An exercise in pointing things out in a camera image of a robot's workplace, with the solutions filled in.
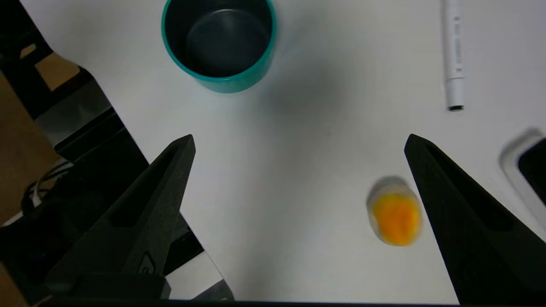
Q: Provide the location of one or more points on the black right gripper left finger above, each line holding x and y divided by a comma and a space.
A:
140, 213

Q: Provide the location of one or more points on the white tray with black inside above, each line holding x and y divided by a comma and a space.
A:
527, 170

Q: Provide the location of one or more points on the toy egg with orange yolk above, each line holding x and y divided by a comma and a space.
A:
396, 215

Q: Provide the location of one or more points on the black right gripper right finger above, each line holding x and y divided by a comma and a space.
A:
473, 217

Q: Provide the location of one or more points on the white marker pen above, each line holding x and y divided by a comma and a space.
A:
454, 55

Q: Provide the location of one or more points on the teal cup with dark interior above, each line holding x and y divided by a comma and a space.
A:
219, 40

